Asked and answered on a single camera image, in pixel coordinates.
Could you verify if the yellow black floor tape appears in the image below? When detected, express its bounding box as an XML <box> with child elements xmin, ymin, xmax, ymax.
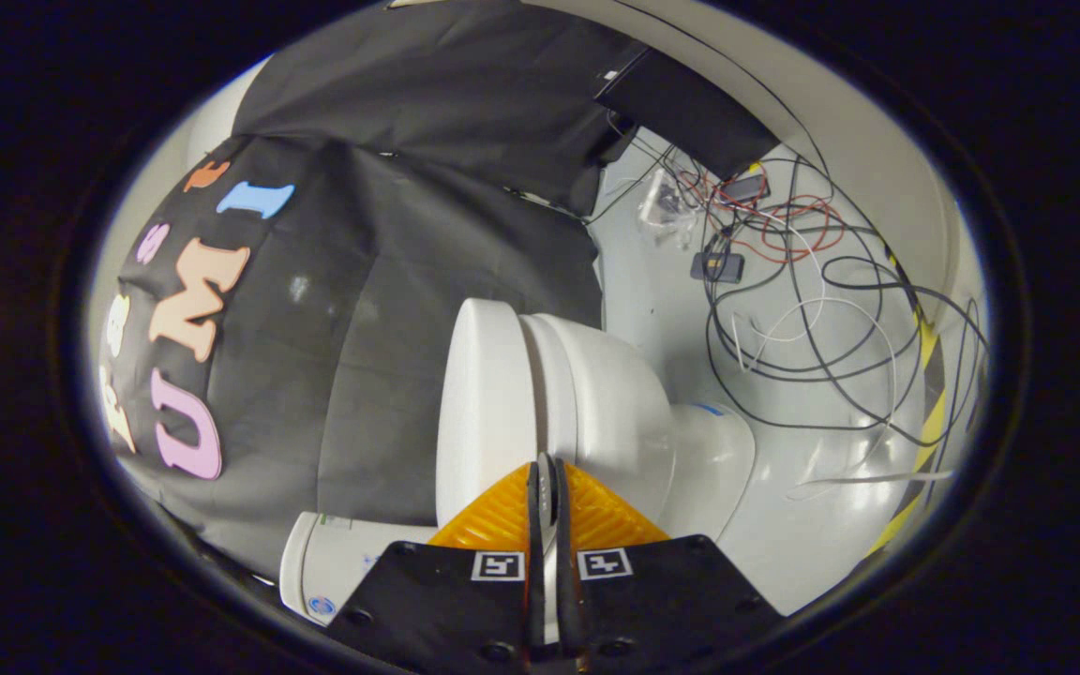
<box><xmin>863</xmin><ymin>248</ymin><xmax>953</xmax><ymax>559</ymax></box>

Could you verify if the tangle of cables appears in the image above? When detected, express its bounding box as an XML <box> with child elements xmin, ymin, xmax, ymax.
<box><xmin>587</xmin><ymin>103</ymin><xmax>988</xmax><ymax>507</ymax></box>

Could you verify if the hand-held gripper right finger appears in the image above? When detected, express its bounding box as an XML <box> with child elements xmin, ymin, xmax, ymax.
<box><xmin>545</xmin><ymin>454</ymin><xmax>785</xmax><ymax>675</ymax></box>

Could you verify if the small black device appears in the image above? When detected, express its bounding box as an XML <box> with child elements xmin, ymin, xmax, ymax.
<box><xmin>722</xmin><ymin>172</ymin><xmax>773</xmax><ymax>204</ymax></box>
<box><xmin>689</xmin><ymin>250</ymin><xmax>746</xmax><ymax>285</ymax></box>

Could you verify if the clear plastic bag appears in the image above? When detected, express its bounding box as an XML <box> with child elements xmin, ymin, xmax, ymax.
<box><xmin>637</xmin><ymin>171</ymin><xmax>693</xmax><ymax>233</ymax></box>

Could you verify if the white toilet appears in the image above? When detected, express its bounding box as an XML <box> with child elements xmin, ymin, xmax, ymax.
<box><xmin>279</xmin><ymin>314</ymin><xmax>757</xmax><ymax>627</ymax></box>

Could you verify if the black backdrop cloth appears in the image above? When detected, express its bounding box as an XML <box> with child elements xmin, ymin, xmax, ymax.
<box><xmin>109</xmin><ymin>0</ymin><xmax>653</xmax><ymax>575</ymax></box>

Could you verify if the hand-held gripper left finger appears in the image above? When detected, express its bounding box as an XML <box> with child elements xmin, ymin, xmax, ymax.
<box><xmin>324</xmin><ymin>454</ymin><xmax>552</xmax><ymax>675</ymax></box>

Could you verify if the white toilet lid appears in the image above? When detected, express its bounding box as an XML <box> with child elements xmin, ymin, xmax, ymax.
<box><xmin>435</xmin><ymin>298</ymin><xmax>543</xmax><ymax>528</ymax></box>

